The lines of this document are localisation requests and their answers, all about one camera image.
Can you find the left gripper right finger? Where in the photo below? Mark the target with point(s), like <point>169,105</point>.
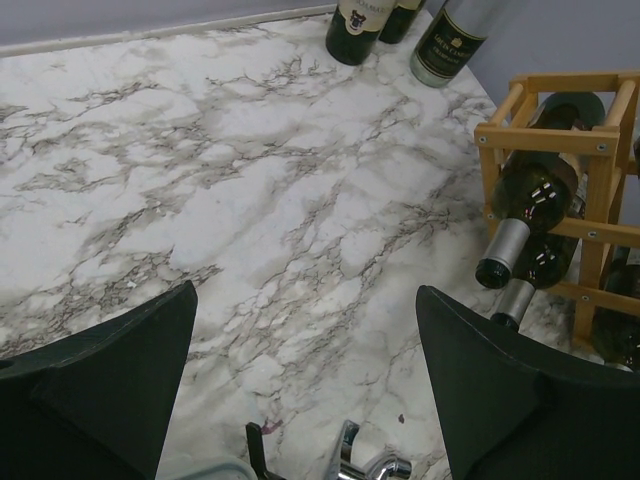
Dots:
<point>510,407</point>

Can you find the green bottle white label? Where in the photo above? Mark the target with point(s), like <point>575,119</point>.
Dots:
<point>355,27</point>

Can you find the green bottle back right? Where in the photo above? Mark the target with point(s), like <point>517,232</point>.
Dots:
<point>400,20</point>

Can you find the black metal rod tool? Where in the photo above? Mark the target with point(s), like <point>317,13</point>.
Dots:
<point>256,452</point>

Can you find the clear plastic storage box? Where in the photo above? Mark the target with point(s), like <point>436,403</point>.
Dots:
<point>226,469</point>

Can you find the green bottle silver neck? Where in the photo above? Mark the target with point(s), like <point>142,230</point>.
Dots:
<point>535,188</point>

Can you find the tall clear glass bottle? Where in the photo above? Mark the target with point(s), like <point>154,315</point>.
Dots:
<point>454,35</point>

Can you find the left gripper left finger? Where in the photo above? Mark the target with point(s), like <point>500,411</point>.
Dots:
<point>97,404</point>

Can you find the wooden wine rack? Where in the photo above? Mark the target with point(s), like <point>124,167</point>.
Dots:
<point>593,216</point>

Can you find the green bottle rack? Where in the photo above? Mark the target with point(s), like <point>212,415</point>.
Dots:
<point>544,262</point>

